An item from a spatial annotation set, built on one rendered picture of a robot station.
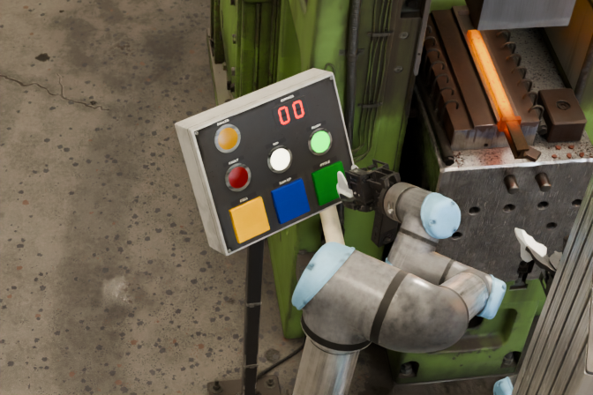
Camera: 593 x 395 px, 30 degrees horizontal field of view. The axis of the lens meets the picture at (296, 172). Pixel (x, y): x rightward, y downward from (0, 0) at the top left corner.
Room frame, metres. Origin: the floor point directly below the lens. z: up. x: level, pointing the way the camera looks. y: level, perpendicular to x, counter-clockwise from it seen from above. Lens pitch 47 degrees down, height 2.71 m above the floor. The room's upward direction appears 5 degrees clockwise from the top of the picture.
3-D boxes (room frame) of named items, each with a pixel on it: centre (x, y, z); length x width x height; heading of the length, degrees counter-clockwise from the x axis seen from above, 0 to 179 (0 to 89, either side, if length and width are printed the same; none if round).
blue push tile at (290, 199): (1.54, 0.01, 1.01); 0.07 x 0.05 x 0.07; 127
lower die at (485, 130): (2.04, -0.40, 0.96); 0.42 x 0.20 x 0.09; 12
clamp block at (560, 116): (1.93, -0.61, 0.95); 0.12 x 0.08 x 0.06; 12
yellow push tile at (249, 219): (1.48, 0.09, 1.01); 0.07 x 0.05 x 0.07; 127
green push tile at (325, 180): (1.60, -0.07, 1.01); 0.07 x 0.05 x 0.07; 127
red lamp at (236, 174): (1.51, 0.12, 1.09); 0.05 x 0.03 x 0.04; 102
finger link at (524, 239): (1.48, -0.49, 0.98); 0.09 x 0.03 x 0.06; 48
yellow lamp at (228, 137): (1.55, 0.14, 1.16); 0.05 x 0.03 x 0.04; 102
